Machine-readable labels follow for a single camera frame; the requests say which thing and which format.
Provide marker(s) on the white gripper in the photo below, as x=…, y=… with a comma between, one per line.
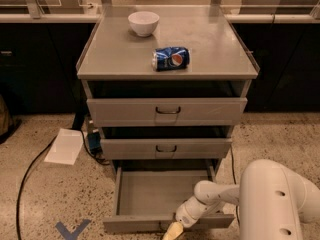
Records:
x=185, y=215

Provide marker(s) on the grey bottom drawer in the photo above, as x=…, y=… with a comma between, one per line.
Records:
x=146, y=200

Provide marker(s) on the grey drawer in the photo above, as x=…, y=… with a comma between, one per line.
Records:
x=166, y=111
x=139, y=149
x=146, y=200

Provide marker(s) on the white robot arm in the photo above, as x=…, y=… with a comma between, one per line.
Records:
x=273, y=200

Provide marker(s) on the grey middle drawer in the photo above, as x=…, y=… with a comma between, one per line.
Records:
x=139, y=149

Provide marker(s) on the grey top drawer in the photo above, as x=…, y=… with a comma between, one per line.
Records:
x=166, y=111

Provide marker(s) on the grey drawer cabinet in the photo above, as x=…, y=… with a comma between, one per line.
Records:
x=117, y=63

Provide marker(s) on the blue box behind cabinet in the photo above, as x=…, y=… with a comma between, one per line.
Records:
x=94, y=142

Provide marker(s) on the white paper sheet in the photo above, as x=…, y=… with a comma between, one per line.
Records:
x=65, y=148

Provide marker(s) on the blue pepsi can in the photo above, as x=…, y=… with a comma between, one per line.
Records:
x=170, y=58

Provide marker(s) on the brown bag at left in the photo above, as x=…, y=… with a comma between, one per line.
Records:
x=8, y=125

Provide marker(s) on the white ceramic bowl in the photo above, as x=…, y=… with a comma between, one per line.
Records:
x=143, y=23

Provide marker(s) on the white counter ledge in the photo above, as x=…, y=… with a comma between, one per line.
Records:
x=232, y=18

